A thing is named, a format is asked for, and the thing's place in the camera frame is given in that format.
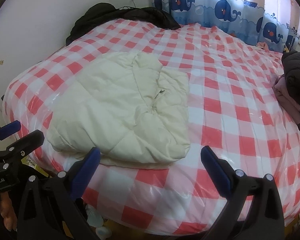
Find cream quilted jacket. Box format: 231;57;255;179
46;51;192;169

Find pink checkered bed cover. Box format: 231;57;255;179
1;17;300;238

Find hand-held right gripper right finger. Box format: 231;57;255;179
200;146;285;240

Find black jacket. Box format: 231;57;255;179
66;2;182;46

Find person's left hand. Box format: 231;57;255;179
0;194;17;232

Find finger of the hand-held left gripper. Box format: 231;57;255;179
1;130;45;157
0;120;22;143

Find yellow packet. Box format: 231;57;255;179
27;155;49;178

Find white round object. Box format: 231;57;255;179
95;226;113;239

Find pale teal object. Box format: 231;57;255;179
86;204;105;227

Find dark puffer jacket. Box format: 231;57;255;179
281;51;300;138

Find folded pink clothes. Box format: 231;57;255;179
274;76;300;124

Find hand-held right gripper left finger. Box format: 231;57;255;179
17;147;102;240

